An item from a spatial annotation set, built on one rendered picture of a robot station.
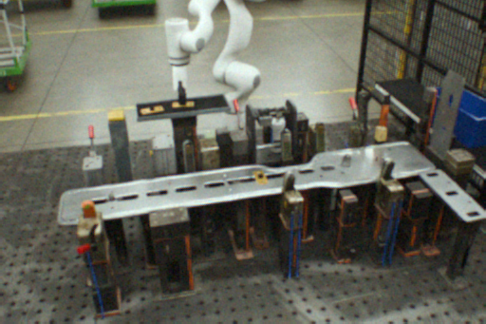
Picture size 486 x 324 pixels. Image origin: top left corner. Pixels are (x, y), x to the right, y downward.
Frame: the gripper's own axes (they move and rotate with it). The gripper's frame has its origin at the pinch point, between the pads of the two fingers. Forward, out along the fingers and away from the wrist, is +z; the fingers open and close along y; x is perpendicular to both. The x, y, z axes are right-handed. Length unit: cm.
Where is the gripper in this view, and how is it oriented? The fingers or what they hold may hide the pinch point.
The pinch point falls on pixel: (182, 98)
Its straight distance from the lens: 189.9
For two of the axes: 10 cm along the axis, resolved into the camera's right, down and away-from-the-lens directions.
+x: 10.0, -0.3, 0.4
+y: 0.5, 5.0, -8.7
